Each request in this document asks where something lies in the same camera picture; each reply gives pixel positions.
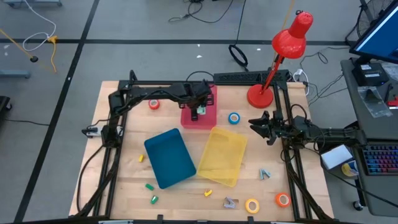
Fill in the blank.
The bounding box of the clear plastic bag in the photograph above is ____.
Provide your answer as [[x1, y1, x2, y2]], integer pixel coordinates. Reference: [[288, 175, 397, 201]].
[[357, 86, 393, 118]]

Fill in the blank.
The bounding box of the white power adapter cable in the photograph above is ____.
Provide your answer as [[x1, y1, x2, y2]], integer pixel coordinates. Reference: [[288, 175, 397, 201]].
[[293, 68, 311, 96]]

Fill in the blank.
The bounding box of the yellow extension cable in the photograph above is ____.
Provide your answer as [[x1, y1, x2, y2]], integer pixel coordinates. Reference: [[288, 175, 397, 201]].
[[46, 35, 59, 73]]

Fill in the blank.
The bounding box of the coiled black cable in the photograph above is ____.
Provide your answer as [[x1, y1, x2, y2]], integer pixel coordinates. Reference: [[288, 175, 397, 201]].
[[228, 0, 249, 72]]

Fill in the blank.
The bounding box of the white floor cable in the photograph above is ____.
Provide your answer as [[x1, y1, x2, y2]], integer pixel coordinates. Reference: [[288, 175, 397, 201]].
[[22, 0, 57, 52]]

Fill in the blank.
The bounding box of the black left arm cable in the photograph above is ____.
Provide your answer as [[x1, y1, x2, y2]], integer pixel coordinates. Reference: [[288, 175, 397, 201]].
[[76, 144, 105, 213]]

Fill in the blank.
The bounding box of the purple staple remover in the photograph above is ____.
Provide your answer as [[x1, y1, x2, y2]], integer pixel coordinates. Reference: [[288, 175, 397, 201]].
[[223, 196, 237, 209]]

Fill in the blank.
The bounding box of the orange tape roll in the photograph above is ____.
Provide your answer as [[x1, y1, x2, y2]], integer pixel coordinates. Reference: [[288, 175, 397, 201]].
[[275, 192, 292, 208]]

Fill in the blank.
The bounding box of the pink plastic bin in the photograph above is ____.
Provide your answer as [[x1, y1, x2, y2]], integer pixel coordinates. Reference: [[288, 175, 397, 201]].
[[180, 84, 218, 130]]

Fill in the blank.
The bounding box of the red desk lamp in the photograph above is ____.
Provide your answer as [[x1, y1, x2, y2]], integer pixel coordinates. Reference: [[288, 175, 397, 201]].
[[247, 11, 314, 109]]

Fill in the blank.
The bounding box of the computer monitor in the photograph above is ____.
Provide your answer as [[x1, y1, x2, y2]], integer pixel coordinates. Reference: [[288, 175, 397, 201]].
[[349, 0, 398, 65]]

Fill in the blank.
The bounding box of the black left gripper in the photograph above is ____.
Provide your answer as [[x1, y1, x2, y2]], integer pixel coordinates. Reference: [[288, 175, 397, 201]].
[[185, 80, 216, 121]]

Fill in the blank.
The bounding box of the yellow plastic bin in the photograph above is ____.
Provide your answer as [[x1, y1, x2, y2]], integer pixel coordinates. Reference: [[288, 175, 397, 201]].
[[197, 126, 249, 188]]

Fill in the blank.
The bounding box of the yellow and blue packet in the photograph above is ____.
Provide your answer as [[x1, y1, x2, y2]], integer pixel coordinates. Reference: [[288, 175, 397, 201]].
[[341, 160, 360, 177]]

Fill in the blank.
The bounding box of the backlit rainbow keyboard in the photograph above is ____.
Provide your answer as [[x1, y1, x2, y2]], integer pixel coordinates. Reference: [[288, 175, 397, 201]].
[[362, 144, 398, 175]]

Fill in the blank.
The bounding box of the grey cart base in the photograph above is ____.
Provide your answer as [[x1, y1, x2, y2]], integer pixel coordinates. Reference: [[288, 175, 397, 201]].
[[0, 70, 31, 79]]

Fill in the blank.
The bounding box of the small black computer box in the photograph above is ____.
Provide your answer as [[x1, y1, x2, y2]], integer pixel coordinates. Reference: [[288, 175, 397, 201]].
[[352, 63, 389, 87]]

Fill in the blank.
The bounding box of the black floor fan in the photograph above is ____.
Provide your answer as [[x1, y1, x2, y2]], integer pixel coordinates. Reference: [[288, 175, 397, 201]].
[[345, 0, 396, 47]]

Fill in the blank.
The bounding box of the yellow cord with black end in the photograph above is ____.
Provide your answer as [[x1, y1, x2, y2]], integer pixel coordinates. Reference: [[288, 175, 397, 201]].
[[0, 28, 40, 63]]

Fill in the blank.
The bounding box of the white cardboard box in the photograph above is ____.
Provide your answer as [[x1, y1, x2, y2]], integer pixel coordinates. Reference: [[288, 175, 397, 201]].
[[320, 144, 354, 170]]

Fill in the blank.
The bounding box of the small silver black device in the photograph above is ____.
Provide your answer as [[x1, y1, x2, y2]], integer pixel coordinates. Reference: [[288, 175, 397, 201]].
[[81, 126, 103, 139]]

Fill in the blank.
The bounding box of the grey desk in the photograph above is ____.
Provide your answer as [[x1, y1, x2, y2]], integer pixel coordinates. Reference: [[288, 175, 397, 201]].
[[340, 57, 398, 218]]

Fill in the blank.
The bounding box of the black aluminium table frame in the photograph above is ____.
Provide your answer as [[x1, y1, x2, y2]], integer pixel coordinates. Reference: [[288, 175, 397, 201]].
[[74, 70, 335, 224]]

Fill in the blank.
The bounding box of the loose black floor cable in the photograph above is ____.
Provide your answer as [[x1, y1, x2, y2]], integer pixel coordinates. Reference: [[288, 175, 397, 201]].
[[169, 0, 234, 24]]

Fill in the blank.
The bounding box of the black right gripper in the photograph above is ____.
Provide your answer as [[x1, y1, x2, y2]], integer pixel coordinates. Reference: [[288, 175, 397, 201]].
[[248, 110, 295, 146]]

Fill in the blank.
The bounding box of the yellow tape roll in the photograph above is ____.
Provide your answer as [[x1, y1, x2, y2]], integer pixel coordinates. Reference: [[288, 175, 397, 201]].
[[244, 198, 261, 214]]

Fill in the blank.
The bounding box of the teal plastic bin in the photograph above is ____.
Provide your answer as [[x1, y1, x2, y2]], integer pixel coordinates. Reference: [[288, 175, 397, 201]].
[[144, 128, 197, 190]]

